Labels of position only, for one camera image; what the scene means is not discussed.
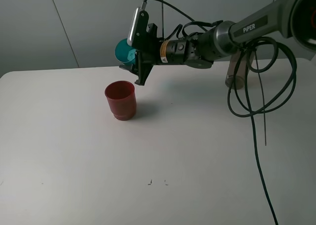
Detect red plastic cup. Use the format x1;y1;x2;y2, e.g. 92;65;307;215
105;81;137;121

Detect clear brownish plastic bottle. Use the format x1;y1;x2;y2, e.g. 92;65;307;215
225;51;247;90

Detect blue translucent plastic cup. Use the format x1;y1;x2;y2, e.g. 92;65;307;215
115;39;136;65

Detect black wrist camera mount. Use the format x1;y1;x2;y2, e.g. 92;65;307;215
127;7;149;49

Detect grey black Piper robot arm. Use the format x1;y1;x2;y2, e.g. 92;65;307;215
115;0;316;86

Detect black camera cable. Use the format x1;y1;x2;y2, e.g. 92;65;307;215
140;0;297;225

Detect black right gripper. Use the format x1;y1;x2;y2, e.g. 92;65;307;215
119;24;198;86

